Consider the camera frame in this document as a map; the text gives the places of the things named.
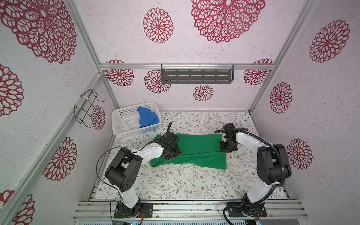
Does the green tank top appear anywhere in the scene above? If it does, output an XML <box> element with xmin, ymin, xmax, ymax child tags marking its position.
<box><xmin>150</xmin><ymin>134</ymin><xmax>227</xmax><ymax>170</ymax></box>

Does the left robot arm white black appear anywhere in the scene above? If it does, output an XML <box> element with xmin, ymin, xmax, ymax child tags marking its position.
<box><xmin>105</xmin><ymin>131</ymin><xmax>181</xmax><ymax>210</ymax></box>

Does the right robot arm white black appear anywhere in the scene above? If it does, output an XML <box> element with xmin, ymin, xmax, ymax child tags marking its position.
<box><xmin>214</xmin><ymin>123</ymin><xmax>292</xmax><ymax>205</ymax></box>

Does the blue tank top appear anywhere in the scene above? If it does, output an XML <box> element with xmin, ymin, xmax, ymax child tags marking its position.
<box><xmin>137</xmin><ymin>106</ymin><xmax>159</xmax><ymax>128</ymax></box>

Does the white plastic laundry basket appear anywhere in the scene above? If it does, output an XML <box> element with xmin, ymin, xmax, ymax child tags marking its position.
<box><xmin>111</xmin><ymin>102</ymin><xmax>162</xmax><ymax>137</ymax></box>

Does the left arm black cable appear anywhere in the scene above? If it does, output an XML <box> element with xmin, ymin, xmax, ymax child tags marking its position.
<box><xmin>95</xmin><ymin>121</ymin><xmax>173</xmax><ymax>192</ymax></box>

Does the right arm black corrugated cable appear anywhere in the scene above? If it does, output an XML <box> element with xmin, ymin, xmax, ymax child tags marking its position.
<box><xmin>213</xmin><ymin>127</ymin><xmax>287</xmax><ymax>197</ymax></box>

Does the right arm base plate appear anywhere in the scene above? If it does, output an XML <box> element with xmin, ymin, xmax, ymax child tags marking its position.
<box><xmin>225</xmin><ymin>202</ymin><xmax>268</xmax><ymax>218</ymax></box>

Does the grey metal wall shelf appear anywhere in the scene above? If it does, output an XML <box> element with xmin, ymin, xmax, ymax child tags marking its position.
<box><xmin>160</xmin><ymin>65</ymin><xmax>234</xmax><ymax>84</ymax></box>

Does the aluminium front rail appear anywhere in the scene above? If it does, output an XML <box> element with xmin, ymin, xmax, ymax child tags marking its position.
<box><xmin>71</xmin><ymin>200</ymin><xmax>308</xmax><ymax>222</ymax></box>

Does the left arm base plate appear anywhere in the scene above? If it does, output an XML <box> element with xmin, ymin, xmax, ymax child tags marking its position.
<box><xmin>114</xmin><ymin>203</ymin><xmax>154</xmax><ymax>219</ymax></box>

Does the black wire wall rack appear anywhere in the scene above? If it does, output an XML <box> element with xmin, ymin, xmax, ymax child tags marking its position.
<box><xmin>73</xmin><ymin>89</ymin><xmax>106</xmax><ymax>130</ymax></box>

